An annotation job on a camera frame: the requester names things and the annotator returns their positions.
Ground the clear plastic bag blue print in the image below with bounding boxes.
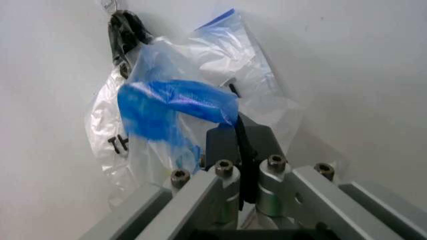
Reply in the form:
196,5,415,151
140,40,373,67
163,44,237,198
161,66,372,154
116,36,242,173

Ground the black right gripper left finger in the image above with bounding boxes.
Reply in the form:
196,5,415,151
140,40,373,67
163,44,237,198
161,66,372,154
78,123,243,240

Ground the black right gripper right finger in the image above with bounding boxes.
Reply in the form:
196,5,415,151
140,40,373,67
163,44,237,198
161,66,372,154
238,112,427,240

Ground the white plastic bag black lettering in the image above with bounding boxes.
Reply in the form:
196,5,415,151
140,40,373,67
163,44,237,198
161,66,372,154
86,66,201,204

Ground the black garbage bag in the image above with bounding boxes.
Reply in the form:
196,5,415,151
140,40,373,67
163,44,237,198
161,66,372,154
106,9,260,205

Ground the clear wall hook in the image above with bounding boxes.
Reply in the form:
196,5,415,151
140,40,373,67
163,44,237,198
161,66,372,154
99,0,123,14

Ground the clear zip bag blue stripe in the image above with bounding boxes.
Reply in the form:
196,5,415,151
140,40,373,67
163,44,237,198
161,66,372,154
186,7,303,128

